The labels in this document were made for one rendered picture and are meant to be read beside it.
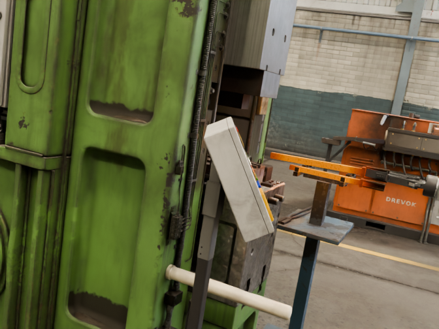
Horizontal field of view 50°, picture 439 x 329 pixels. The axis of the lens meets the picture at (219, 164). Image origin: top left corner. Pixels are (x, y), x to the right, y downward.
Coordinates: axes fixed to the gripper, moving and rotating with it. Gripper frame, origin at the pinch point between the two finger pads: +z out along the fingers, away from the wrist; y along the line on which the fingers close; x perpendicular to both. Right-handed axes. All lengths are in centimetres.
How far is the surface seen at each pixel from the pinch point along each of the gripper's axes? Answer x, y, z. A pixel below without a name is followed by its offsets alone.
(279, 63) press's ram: 34, 4, 45
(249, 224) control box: -10, -70, 20
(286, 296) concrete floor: -107, 113, 47
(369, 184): -9.4, 33.2, 4.4
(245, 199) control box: -4, -71, 22
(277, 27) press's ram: 46, -6, 45
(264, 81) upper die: 26, -10, 44
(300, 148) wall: -81, 742, 213
